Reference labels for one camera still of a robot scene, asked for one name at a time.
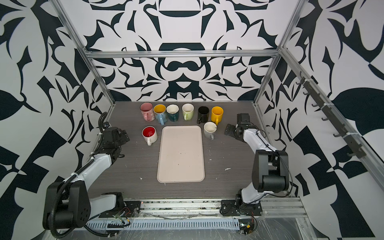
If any grey mug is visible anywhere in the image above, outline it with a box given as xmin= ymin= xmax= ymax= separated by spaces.
xmin=204 ymin=122 xmax=217 ymax=141

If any yellow mug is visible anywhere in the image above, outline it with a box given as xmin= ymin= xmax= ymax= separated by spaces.
xmin=211 ymin=106 xmax=224 ymax=125

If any black mug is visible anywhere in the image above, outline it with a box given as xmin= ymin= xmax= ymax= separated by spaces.
xmin=197 ymin=106 xmax=210 ymax=125

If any white mug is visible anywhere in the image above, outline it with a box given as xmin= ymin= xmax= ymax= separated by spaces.
xmin=142 ymin=126 xmax=158 ymax=146

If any pink floral mug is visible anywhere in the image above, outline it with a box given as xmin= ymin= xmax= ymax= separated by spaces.
xmin=140 ymin=103 xmax=155 ymax=122

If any light green mug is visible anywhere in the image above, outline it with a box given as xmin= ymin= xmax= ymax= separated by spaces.
xmin=182 ymin=103 xmax=195 ymax=121

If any light blue mug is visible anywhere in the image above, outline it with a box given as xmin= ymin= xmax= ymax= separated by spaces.
xmin=154 ymin=104 xmax=168 ymax=126

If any dark green mug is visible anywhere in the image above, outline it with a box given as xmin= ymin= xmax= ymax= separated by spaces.
xmin=166 ymin=104 xmax=180 ymax=122

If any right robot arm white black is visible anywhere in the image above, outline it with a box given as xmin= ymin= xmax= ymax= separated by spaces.
xmin=225 ymin=124 xmax=291 ymax=206

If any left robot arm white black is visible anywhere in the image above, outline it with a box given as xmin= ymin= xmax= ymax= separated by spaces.
xmin=43 ymin=112 xmax=130 ymax=239

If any beige serving tray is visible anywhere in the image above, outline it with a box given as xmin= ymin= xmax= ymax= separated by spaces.
xmin=157 ymin=126 xmax=205 ymax=184

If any green light controller board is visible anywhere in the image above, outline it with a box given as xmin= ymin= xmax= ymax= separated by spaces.
xmin=239 ymin=219 xmax=258 ymax=235

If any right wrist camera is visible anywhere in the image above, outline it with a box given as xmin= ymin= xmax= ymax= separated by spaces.
xmin=237 ymin=113 xmax=251 ymax=127

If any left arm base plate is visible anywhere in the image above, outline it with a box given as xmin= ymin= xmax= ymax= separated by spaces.
xmin=99 ymin=201 xmax=142 ymax=218

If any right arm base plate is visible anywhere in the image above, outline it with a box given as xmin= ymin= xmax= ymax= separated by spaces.
xmin=220 ymin=200 xmax=263 ymax=217

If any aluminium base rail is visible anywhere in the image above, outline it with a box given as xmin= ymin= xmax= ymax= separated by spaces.
xmin=124 ymin=196 xmax=308 ymax=220

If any white cable duct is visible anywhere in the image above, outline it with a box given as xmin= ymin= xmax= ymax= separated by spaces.
xmin=87 ymin=219 xmax=240 ymax=231

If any wall hook rail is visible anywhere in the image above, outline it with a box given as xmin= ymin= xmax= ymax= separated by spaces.
xmin=297 ymin=71 xmax=367 ymax=159

